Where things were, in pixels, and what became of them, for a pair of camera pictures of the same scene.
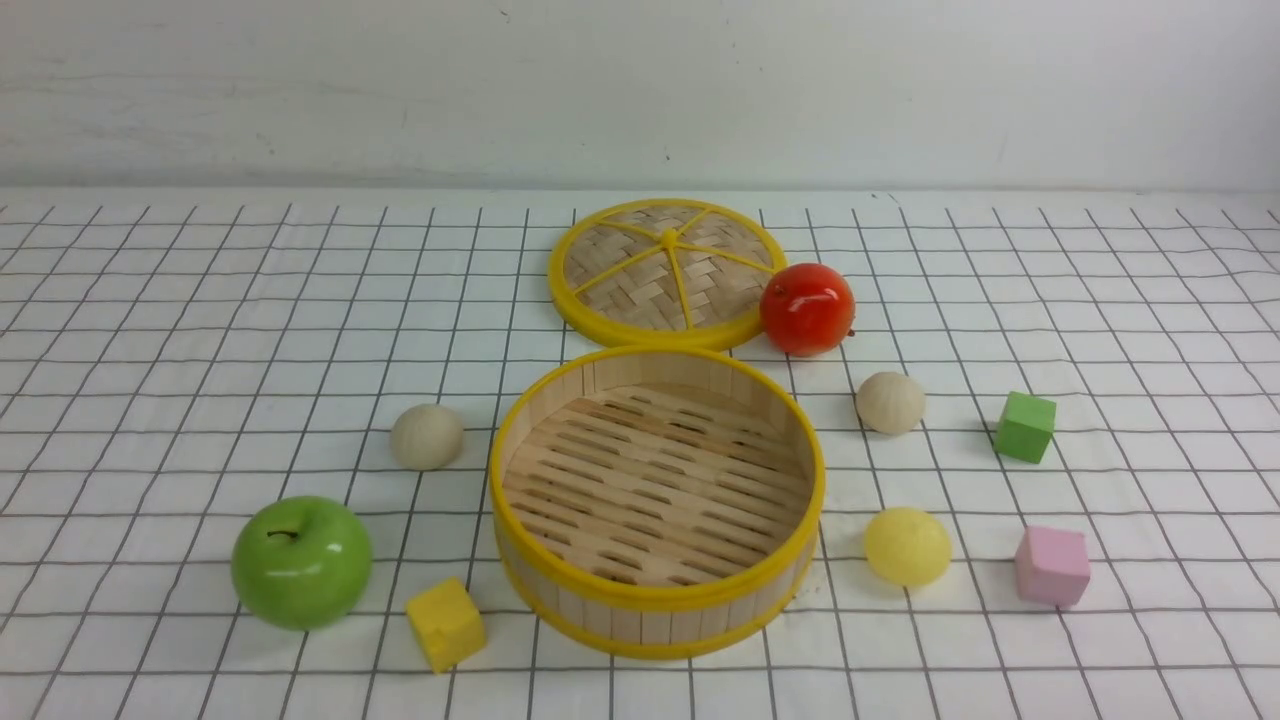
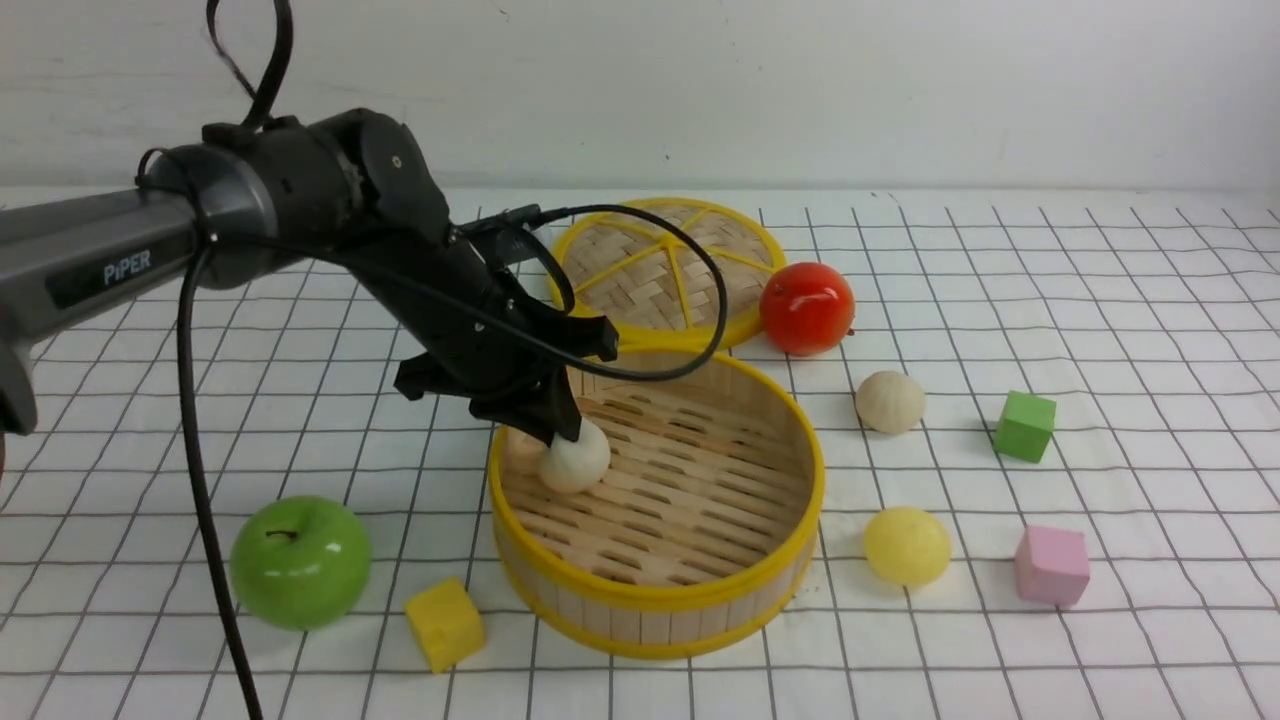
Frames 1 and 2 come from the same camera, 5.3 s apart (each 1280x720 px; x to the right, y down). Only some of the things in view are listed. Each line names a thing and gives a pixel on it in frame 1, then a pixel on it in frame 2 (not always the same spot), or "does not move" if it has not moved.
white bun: (890, 403) does not move
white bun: (426, 437) → (571, 466)
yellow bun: (908, 546) does not move
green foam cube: (1025, 426) does not move
